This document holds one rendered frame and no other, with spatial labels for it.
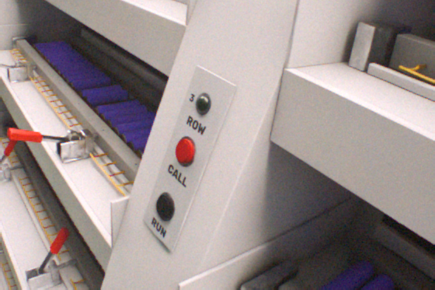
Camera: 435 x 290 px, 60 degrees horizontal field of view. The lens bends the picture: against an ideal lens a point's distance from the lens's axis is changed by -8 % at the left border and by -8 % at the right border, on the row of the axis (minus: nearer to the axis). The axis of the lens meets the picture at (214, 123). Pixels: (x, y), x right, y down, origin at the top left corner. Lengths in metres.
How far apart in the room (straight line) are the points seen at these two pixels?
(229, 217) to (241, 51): 0.10
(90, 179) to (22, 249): 0.23
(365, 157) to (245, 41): 0.10
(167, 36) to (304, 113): 0.14
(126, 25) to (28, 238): 0.39
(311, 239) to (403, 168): 0.18
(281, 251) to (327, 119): 0.15
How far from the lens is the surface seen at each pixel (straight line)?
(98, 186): 0.43
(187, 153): 0.26
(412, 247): 0.37
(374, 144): 0.20
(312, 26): 0.23
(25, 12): 0.88
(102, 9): 0.42
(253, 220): 0.28
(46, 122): 0.56
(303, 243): 0.35
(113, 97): 0.60
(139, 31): 0.35
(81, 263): 0.57
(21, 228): 0.67
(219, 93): 0.25
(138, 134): 0.49
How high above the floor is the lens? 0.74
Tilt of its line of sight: 14 degrees down
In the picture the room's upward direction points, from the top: 21 degrees clockwise
